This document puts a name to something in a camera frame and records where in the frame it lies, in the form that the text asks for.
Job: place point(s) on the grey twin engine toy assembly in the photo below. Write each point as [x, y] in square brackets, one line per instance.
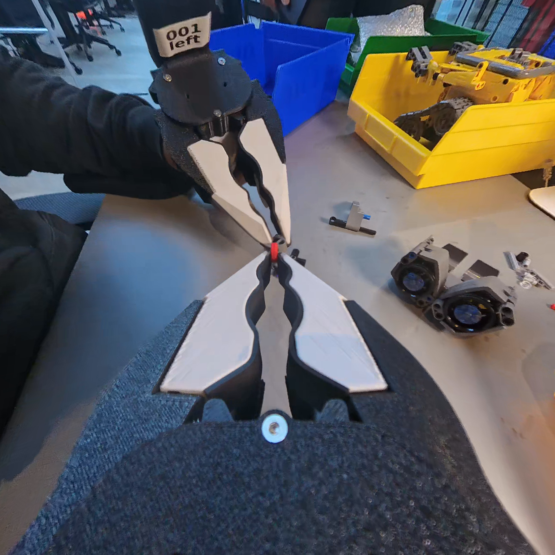
[438, 260]

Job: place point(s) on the blue-grey cloth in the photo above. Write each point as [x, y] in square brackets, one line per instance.
[65, 208]

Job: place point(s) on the blue storage bin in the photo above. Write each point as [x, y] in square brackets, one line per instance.
[303, 78]

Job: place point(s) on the person's left forearm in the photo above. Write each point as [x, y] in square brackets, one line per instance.
[78, 130]

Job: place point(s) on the grey angular connector piece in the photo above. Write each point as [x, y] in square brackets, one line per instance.
[279, 240]

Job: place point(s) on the grey desk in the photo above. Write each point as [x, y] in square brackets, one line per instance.
[151, 269]

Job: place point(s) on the yellow storage bin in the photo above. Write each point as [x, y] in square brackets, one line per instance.
[477, 151]

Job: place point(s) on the red toy pin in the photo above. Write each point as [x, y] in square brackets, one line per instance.
[274, 251]

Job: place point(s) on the scattered small building pieces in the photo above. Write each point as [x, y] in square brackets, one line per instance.
[527, 275]

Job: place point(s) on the bubble wrap sheet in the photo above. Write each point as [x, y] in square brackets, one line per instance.
[390, 26]

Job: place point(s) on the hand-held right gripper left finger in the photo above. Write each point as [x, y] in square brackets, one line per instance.
[212, 342]

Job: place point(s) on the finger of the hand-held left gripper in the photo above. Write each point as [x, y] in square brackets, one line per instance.
[269, 164]
[221, 173]

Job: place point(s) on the black connector with blue pins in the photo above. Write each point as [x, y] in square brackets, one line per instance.
[297, 256]

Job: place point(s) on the yellow toy bulldozer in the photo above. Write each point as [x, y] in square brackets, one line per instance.
[477, 82]

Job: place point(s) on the white rounded board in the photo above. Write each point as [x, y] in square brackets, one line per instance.
[544, 201]

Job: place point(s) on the black office chair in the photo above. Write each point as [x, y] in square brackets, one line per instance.
[86, 19]

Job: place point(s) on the grey beam with black axle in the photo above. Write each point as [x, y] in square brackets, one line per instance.
[356, 214]

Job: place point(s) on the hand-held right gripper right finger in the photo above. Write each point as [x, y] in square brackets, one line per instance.
[334, 347]

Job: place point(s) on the red and blue parts drawers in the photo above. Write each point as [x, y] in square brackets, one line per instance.
[537, 26]

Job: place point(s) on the green storage bin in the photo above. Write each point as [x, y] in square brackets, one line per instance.
[399, 43]

